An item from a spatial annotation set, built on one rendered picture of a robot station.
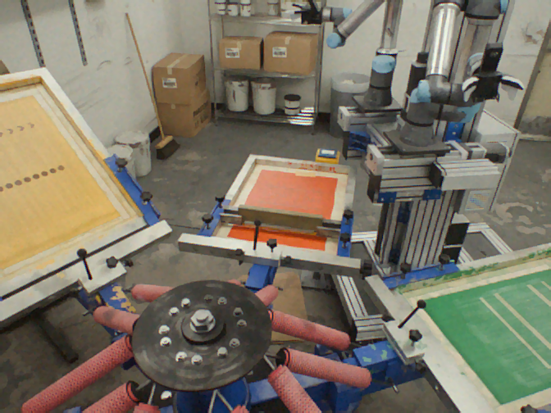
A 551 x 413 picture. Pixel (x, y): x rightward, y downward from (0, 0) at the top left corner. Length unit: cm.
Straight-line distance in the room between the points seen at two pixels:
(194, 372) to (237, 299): 21
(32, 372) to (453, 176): 237
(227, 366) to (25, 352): 211
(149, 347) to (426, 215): 180
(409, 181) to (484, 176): 31
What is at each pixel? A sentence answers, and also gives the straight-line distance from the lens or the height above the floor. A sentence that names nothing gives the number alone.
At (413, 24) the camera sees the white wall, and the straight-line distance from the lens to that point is 517.
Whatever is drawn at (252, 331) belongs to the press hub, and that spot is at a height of 131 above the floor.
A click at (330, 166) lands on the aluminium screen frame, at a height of 99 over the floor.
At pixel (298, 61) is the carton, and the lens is 481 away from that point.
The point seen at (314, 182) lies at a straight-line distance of 215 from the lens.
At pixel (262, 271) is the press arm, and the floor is 104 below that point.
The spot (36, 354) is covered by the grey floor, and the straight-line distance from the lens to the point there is 286.
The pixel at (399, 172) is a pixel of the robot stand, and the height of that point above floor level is 113.
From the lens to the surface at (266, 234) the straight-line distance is 177.
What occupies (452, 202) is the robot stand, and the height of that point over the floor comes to 81.
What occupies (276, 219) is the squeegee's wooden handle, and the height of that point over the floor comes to 103.
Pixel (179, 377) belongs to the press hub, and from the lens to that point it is 89.
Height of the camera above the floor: 203
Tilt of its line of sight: 34 degrees down
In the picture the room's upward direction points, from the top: 1 degrees clockwise
